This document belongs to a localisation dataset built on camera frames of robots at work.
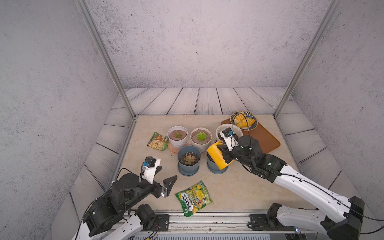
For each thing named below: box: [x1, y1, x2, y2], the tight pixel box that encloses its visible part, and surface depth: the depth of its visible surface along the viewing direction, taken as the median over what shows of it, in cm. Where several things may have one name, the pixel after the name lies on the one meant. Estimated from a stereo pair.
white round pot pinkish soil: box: [167, 125, 188, 149], surface depth 98 cm
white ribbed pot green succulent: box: [190, 127, 213, 153], surface depth 95 cm
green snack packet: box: [147, 132, 169, 151], surface depth 106 cm
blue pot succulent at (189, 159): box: [177, 145, 201, 177], surface depth 91 cm
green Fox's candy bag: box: [174, 180, 214, 217], surface depth 81 cm
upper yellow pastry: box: [233, 112, 247, 124], surface depth 116 cm
